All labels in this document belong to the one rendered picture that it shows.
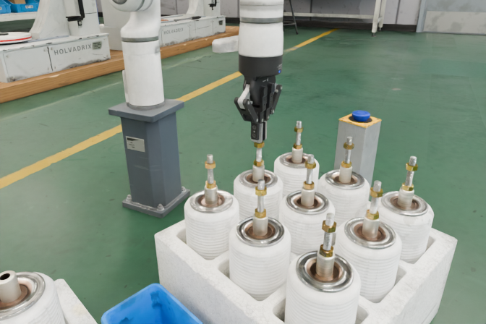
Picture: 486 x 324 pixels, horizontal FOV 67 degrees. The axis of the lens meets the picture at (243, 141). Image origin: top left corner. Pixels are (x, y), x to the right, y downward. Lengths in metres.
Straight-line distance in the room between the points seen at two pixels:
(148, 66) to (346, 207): 0.58
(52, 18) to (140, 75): 1.96
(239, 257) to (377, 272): 0.20
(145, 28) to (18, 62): 1.65
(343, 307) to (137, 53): 0.72
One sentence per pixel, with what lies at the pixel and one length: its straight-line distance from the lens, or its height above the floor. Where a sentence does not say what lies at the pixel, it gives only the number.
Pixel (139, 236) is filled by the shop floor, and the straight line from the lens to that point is 1.02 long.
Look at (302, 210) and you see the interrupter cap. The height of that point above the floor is 0.25.
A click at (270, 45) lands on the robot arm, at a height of 0.51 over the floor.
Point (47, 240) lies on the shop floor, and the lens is 1.10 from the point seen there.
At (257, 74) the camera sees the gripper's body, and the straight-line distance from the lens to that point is 0.61.
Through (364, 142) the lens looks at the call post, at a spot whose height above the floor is 0.28.
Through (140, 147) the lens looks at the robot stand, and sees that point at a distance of 1.02.
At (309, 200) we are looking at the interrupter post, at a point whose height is 0.26.
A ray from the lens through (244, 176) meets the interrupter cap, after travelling 0.73.
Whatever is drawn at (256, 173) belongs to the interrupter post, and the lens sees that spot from 0.71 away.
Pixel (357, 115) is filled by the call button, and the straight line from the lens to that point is 0.88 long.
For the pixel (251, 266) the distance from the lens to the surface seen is 0.57.
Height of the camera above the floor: 0.60
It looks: 23 degrees down
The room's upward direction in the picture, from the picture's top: straight up
